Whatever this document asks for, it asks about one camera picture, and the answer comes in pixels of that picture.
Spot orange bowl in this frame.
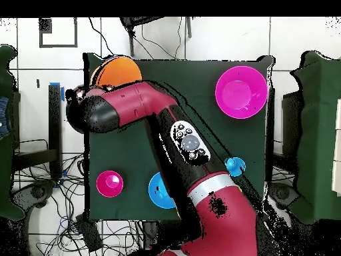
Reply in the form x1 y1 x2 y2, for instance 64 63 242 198
90 55 143 88

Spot blue tape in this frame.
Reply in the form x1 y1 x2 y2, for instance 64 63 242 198
49 81 65 102

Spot small pink-red bowl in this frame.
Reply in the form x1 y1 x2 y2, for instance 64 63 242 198
95 169 124 199

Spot blue denim fabric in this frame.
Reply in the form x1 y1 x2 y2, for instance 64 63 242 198
0 95 12 141

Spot black swivel chair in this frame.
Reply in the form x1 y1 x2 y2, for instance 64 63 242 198
11 181 57 211
268 182 300 211

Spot blue bowl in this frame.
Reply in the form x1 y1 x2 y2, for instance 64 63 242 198
148 171 177 209

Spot green side table cloth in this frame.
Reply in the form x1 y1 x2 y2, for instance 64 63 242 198
288 49 341 225
0 44 27 222

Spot dark green tablecloth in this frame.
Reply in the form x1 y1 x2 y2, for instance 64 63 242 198
83 52 275 223

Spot black power strip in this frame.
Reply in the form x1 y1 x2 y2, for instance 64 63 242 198
74 214 104 253

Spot large pink bowl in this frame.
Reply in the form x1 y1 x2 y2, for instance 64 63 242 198
214 65 268 119

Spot blue cup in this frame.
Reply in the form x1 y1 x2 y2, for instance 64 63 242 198
224 156 246 177

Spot white box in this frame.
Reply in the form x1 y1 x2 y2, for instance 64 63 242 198
331 97 341 197

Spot black cable with plug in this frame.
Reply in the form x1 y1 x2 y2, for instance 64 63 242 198
88 17 119 60

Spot black table frame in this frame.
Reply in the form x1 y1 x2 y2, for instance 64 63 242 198
12 83 63 180

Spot tangled cables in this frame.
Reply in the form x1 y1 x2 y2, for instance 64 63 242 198
13 153 145 256

